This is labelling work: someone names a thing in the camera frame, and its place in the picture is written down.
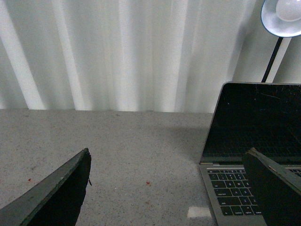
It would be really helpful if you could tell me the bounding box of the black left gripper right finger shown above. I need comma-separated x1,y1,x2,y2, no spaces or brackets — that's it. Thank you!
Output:
242,148,301,226

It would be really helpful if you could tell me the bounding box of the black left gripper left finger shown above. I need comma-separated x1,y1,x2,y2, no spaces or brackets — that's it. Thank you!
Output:
0,148,91,226

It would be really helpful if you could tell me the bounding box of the silver laptop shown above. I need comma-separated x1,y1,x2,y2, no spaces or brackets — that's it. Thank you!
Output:
199,82,301,226

